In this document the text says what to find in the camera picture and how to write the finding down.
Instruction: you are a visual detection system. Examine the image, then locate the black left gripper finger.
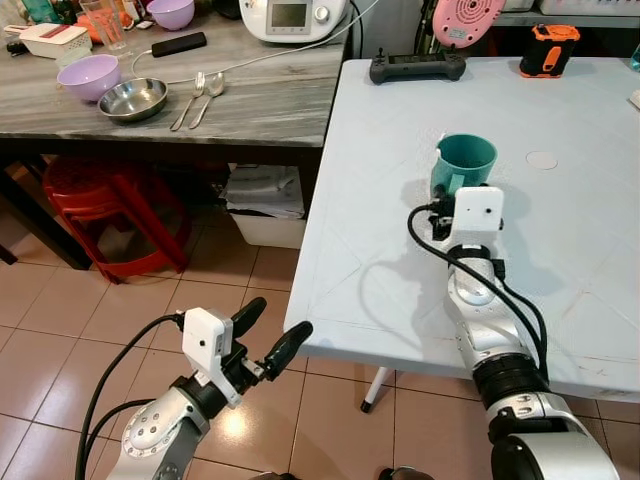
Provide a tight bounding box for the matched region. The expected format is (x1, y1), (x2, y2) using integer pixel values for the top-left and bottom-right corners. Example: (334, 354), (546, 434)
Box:
(231, 296), (269, 340)
(261, 320), (315, 382)

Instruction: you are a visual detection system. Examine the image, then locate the teal plastic cup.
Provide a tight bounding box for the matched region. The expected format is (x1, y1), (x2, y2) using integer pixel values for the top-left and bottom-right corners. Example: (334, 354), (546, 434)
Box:
(430, 132), (499, 202)

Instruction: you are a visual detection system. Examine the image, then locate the white table leg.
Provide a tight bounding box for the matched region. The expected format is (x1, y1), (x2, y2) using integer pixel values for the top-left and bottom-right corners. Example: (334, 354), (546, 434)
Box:
(359, 366), (394, 414)

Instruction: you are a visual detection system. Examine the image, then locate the white bin with plastic bag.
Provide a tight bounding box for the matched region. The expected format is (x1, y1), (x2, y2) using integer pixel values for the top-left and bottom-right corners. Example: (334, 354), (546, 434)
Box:
(224, 162), (307, 250)

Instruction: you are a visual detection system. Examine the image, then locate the round white table cap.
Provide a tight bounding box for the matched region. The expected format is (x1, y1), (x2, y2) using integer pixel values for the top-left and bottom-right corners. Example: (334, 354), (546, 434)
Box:
(525, 150), (560, 172)

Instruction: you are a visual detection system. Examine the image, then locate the black handheld controller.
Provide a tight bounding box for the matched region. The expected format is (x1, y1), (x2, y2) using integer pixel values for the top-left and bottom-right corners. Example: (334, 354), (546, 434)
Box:
(368, 51), (469, 86)

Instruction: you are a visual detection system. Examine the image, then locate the red plastic stool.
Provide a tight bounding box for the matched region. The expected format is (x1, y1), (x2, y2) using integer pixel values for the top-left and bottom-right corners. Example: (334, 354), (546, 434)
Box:
(41, 154), (192, 285)

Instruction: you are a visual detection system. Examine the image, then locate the orange and black device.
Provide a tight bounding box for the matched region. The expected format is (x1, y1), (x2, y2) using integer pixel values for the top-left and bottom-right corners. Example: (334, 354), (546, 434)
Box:
(518, 23), (582, 80)

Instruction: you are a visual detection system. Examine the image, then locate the pink round perforated disc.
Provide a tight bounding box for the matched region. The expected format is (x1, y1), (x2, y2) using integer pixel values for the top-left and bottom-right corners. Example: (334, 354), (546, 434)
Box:
(432, 0), (507, 50)

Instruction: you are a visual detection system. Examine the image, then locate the stainless steel fork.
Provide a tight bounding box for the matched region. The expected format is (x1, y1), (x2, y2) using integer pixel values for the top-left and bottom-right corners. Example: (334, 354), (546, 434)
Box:
(169, 70), (207, 133)

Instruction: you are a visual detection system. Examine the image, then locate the stainless steel spoon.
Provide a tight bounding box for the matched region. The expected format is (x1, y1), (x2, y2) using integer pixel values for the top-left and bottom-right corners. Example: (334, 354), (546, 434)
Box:
(187, 71), (227, 131)

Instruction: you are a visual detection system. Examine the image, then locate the small stainless steel bowl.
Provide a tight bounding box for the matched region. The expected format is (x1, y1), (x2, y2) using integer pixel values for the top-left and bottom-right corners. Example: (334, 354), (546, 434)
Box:
(97, 77), (170, 125)

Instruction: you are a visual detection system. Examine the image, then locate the white kitchen appliance with display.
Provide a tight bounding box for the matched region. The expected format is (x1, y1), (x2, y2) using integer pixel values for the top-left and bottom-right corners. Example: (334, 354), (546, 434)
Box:
(239, 0), (350, 45)

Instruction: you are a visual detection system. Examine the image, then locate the black flat phone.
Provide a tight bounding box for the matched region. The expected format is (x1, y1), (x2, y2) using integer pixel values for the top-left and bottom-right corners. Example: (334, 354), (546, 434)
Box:
(151, 31), (209, 59)

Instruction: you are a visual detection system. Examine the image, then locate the lilac plastic bowl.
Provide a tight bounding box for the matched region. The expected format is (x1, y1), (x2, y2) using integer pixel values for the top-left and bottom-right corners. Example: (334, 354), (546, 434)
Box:
(56, 53), (123, 105)

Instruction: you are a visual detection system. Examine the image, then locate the violet plastic bowl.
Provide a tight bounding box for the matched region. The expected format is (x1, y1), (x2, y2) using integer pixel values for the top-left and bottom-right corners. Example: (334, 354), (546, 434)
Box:
(146, 0), (197, 32)

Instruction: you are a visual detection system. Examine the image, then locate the clear drinking glass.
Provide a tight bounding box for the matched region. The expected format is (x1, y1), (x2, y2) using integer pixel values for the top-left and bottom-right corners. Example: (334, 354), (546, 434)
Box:
(79, 0), (132, 54)

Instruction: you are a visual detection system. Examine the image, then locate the white rectangular container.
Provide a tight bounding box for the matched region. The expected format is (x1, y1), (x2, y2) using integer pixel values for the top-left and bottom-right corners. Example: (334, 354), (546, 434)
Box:
(17, 22), (94, 60)

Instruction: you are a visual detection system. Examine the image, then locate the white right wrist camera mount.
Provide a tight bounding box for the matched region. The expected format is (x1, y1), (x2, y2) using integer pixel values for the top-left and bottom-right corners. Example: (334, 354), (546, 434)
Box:
(446, 185), (506, 252)

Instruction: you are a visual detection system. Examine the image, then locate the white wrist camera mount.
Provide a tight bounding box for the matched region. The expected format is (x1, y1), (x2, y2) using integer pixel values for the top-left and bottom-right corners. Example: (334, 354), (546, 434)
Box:
(181, 307), (243, 407)
(446, 185), (506, 252)

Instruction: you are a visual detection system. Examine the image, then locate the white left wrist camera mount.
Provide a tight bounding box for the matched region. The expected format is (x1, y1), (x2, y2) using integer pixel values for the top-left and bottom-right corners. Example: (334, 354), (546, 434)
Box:
(181, 307), (243, 407)

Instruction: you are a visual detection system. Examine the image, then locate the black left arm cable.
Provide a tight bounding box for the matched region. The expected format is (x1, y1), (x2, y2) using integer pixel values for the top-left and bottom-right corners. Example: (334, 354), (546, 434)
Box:
(74, 313), (187, 480)

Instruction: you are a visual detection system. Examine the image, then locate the thin white power cable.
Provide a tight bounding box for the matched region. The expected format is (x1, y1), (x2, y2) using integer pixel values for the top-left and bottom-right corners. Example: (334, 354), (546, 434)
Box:
(130, 0), (383, 87)

